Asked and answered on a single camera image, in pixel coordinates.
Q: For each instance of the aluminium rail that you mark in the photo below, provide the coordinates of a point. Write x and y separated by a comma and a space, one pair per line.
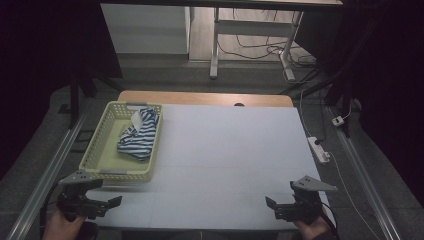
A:
363, 183
43, 180

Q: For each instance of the small white adapter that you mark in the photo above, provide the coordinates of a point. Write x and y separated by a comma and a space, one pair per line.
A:
338, 121

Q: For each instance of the person's left hand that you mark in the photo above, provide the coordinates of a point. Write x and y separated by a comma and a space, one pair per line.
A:
61, 228

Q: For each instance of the white table cover sheet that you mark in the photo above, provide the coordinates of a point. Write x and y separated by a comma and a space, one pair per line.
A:
233, 160

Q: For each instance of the white power strip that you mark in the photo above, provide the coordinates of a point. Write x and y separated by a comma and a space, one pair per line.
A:
318, 150

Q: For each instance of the white cabinet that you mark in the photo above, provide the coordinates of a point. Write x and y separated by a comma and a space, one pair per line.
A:
146, 30

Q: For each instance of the person's right hand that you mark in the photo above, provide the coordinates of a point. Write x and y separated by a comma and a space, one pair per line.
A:
311, 230

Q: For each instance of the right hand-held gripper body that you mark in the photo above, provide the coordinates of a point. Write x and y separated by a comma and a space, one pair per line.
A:
301, 206

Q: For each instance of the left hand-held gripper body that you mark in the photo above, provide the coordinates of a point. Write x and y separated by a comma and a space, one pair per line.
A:
77, 200

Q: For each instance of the pale yellow plastic basket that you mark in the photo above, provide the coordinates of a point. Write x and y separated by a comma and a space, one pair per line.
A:
103, 156

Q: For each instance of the blue white striped cloth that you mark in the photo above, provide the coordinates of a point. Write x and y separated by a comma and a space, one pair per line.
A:
140, 140

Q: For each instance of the black metal stand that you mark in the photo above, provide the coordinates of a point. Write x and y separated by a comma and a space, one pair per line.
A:
343, 83
75, 96

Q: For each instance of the white desk with metal legs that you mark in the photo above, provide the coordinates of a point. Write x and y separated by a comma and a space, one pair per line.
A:
253, 26

